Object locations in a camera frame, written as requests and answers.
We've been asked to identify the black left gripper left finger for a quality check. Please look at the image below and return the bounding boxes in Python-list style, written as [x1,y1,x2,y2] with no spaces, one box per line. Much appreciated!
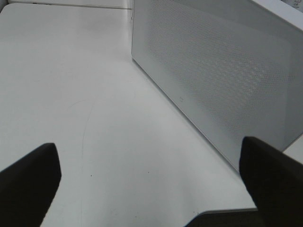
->
[0,143,62,227]

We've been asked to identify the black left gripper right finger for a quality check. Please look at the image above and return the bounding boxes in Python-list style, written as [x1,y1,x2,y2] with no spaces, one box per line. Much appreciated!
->
[239,137,303,227]

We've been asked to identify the white microwave oven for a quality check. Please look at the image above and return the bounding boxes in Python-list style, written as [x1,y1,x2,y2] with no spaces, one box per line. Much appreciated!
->
[252,0,303,30]

